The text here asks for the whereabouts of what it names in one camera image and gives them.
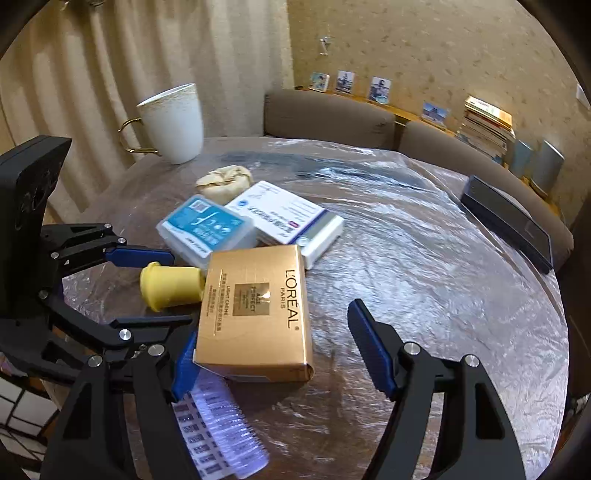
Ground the dark object under plastic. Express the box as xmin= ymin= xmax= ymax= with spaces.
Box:
xmin=226 ymin=150 xmax=426 ymax=190

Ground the grey speaker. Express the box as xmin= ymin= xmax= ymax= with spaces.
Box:
xmin=531 ymin=140 xmax=565 ymax=195

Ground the beige curtain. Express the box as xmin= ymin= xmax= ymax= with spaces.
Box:
xmin=0 ymin=0 xmax=294 ymax=222

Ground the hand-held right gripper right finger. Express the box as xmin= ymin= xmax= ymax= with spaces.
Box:
xmin=347 ymin=299 xmax=527 ymax=480

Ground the stack of books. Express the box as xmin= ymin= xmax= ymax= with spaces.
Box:
xmin=455 ymin=96 xmax=515 ymax=162

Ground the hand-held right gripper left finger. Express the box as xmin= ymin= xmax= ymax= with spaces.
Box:
xmin=41 ymin=330 xmax=204 ymax=480

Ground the grey sofa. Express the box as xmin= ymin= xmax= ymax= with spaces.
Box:
xmin=295 ymin=87 xmax=564 ymax=217

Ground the yellow plastic cup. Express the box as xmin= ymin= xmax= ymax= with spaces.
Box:
xmin=140 ymin=261 xmax=206 ymax=312

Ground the gold cardboard box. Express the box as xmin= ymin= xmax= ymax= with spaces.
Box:
xmin=192 ymin=244 xmax=315 ymax=384

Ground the white barcode sticker sheet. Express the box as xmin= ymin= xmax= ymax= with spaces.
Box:
xmin=172 ymin=392 xmax=222 ymax=480

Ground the white mug with gold dots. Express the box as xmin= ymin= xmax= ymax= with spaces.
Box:
xmin=117 ymin=83 xmax=205 ymax=165

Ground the white medicine box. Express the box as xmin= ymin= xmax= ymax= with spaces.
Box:
xmin=225 ymin=181 xmax=345 ymax=271

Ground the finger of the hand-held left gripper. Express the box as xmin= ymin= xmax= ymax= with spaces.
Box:
xmin=39 ymin=291 xmax=192 ymax=365
xmin=41 ymin=223 xmax=176 ymax=278

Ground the black tablet case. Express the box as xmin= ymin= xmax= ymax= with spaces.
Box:
xmin=460 ymin=174 xmax=554 ymax=275

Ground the blue white plastic floss box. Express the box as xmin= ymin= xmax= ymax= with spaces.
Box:
xmin=156 ymin=195 xmax=258 ymax=268

